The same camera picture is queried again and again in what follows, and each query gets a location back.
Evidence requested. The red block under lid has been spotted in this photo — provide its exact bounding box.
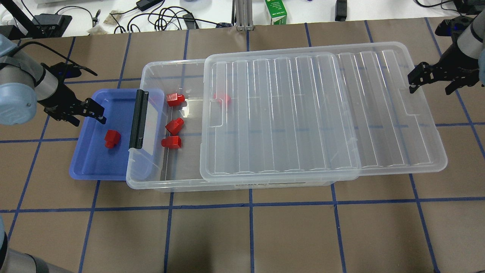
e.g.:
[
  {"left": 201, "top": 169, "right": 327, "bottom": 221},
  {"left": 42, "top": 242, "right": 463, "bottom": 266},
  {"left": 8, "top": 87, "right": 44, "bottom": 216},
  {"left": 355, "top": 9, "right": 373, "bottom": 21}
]
[{"left": 213, "top": 93, "right": 232, "bottom": 108}]

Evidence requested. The red block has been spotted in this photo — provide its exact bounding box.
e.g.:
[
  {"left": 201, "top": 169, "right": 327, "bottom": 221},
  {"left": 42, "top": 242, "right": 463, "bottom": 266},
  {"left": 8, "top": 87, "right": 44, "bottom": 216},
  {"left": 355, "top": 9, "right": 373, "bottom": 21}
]
[
  {"left": 104, "top": 129, "right": 121, "bottom": 149},
  {"left": 161, "top": 135, "right": 182, "bottom": 149},
  {"left": 165, "top": 92, "right": 186, "bottom": 107},
  {"left": 165, "top": 118, "right": 184, "bottom": 135},
  {"left": 213, "top": 93, "right": 232, "bottom": 108}
]

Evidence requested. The black power adapter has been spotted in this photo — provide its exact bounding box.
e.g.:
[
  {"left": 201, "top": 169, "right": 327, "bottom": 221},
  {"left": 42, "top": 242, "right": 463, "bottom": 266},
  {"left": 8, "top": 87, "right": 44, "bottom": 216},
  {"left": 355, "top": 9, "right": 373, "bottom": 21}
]
[{"left": 136, "top": 0, "right": 164, "bottom": 11}]

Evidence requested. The clear plastic storage box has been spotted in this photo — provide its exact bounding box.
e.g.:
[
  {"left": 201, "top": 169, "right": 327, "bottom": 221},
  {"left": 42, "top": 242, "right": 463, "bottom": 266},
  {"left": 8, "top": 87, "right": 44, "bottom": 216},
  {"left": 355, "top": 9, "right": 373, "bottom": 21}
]
[{"left": 126, "top": 54, "right": 362, "bottom": 192}]

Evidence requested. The black box handle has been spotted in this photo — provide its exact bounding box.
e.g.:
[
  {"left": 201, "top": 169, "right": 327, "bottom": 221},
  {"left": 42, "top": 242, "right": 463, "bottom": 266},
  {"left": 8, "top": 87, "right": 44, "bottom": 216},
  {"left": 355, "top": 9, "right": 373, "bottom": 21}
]
[{"left": 129, "top": 89, "right": 149, "bottom": 149}]

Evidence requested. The blue plastic tray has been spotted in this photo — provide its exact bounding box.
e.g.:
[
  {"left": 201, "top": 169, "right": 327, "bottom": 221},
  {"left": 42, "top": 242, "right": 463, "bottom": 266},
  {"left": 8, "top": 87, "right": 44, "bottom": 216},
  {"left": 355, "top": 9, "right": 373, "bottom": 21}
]
[{"left": 69, "top": 88, "right": 167, "bottom": 181}]

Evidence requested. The clear plastic box lid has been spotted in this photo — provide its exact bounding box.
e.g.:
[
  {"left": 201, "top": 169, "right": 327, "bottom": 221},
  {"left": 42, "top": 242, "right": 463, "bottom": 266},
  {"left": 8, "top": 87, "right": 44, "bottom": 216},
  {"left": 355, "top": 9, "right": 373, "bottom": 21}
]
[{"left": 200, "top": 42, "right": 447, "bottom": 184}]

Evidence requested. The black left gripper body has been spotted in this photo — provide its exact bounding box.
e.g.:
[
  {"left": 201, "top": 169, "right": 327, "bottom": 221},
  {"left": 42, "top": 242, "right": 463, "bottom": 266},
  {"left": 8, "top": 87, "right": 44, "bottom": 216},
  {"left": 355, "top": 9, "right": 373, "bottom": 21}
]
[{"left": 40, "top": 63, "right": 83, "bottom": 121}]

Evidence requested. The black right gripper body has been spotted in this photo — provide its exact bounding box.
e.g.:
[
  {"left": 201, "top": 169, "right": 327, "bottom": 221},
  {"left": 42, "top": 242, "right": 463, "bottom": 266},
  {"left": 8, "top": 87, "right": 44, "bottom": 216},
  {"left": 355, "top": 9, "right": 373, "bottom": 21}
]
[{"left": 435, "top": 16, "right": 480, "bottom": 87}]

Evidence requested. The aluminium frame post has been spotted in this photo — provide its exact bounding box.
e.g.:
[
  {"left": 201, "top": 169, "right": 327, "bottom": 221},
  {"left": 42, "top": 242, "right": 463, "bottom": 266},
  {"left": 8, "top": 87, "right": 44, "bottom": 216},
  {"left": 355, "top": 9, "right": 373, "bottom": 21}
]
[{"left": 232, "top": 0, "right": 254, "bottom": 31}]

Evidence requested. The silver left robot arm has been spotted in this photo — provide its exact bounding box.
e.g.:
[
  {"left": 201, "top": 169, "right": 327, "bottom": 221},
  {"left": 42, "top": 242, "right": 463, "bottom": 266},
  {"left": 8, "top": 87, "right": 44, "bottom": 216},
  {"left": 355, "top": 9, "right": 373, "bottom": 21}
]
[{"left": 0, "top": 36, "right": 107, "bottom": 127}]

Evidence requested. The green milk carton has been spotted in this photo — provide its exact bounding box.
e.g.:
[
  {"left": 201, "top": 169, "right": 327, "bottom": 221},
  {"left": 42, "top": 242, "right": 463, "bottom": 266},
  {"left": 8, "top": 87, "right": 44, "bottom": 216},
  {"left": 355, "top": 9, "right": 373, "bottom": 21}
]
[{"left": 264, "top": 0, "right": 288, "bottom": 25}]

